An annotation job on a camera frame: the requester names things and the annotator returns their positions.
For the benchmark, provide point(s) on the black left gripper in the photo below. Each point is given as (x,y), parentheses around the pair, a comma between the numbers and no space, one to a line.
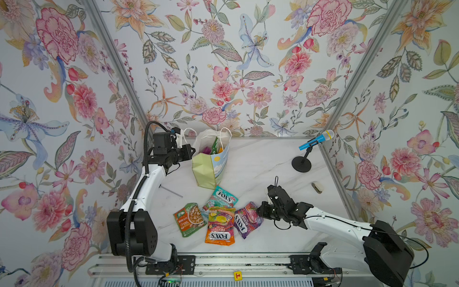
(186,155)

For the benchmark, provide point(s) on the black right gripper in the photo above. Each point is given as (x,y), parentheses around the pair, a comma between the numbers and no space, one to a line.
(262,213)

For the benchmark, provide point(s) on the purple Fox's candy packet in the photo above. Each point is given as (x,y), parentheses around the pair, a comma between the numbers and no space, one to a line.
(247,220)

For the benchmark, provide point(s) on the purple grape snack packet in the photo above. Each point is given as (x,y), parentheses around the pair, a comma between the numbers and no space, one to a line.
(207,150)

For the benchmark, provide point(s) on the teal Fox's candy packet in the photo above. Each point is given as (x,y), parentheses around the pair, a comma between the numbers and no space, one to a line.
(219,198)

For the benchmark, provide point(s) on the landscape print paper bag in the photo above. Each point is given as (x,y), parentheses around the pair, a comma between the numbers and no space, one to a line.
(208,170)

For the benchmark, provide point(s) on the orange Fox's fruits packet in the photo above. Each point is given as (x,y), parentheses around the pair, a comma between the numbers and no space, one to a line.
(220,226)

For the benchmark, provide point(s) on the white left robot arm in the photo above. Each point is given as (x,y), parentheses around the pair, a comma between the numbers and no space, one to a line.
(131,230)

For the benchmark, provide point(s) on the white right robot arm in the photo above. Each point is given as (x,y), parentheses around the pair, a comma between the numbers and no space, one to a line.
(374,248)

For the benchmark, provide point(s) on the blue toy microphone on stand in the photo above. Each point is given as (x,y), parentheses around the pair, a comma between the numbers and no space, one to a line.
(303,164)

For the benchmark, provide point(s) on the yellow tag with letter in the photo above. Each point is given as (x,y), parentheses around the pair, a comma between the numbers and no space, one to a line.
(238,276)

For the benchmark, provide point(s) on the green orange snack packet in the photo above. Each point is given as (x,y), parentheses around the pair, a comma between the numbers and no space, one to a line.
(189,219)

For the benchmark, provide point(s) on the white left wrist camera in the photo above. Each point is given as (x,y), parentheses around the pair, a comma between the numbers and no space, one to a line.
(179,136)

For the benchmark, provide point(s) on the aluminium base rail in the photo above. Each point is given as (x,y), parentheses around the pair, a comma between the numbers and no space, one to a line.
(210,265)

